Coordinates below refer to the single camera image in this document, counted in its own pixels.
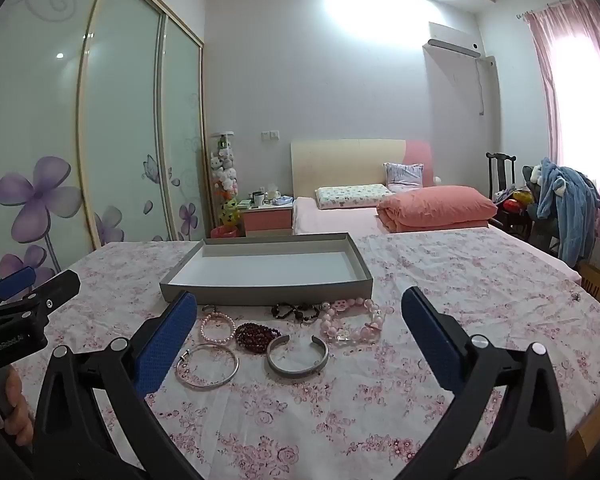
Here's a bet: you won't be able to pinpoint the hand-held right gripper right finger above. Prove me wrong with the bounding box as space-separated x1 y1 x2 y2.
395 287 568 480

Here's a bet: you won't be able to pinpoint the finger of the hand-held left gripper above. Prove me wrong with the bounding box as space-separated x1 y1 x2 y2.
0 266 37 307
0 269 81 328

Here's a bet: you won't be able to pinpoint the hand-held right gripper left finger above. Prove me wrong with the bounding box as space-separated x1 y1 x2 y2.
32 290 204 480

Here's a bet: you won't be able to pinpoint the pink pearl strand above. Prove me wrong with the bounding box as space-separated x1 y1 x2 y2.
200 311 236 346

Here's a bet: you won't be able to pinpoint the thin silver bangle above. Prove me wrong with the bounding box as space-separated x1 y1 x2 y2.
174 342 241 389

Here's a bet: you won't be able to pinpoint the dark red bead bracelet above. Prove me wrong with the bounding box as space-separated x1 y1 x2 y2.
234 322 284 351

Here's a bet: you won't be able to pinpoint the pink bead bracelet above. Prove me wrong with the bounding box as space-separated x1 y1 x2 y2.
319 297 384 346

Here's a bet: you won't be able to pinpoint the black bead bracelet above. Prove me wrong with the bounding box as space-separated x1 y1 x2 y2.
271 301 324 325

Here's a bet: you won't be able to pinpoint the grey cardboard tray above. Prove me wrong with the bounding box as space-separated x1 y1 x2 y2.
159 232 375 307

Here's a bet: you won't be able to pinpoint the wide silver cuff bangle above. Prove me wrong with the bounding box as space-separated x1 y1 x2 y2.
265 333 330 380

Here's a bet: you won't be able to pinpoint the person's left hand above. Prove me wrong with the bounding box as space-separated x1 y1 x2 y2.
0 364 35 456

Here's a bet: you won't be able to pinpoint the coral pink pillow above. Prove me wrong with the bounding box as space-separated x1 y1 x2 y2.
377 185 499 234

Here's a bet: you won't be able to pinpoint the pink floral tablecloth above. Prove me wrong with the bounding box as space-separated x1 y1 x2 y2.
27 232 600 480

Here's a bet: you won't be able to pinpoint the bed with pink sheet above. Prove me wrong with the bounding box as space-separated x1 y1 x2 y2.
292 194 583 286

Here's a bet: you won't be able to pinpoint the pink nightstand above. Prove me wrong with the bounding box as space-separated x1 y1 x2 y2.
242 202 295 237

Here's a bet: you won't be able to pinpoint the red and yellow toys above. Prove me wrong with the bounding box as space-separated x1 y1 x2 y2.
499 189 537 222

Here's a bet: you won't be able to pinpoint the floral pillow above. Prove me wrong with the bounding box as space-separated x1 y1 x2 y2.
314 184 396 210

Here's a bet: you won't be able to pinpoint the small purple pillow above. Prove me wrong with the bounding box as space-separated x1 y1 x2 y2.
383 162 425 192

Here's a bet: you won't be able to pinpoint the tower of plush toys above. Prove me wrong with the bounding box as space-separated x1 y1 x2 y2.
209 131 244 239

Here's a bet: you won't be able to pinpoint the wardrobe with floral glass doors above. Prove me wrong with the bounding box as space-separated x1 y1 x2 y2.
0 0 217 293

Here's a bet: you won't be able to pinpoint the dark wooden chair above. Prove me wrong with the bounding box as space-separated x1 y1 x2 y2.
485 152 537 242

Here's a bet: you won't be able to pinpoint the beige and pink headboard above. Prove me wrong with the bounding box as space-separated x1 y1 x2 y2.
290 139 434 199

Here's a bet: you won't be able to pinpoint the white pipe cover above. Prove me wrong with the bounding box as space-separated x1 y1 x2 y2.
474 56 496 119

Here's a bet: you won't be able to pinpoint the pink curtain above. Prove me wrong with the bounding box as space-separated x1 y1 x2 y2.
522 0 600 273

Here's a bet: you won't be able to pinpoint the white air conditioner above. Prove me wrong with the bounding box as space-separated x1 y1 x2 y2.
422 21 484 59

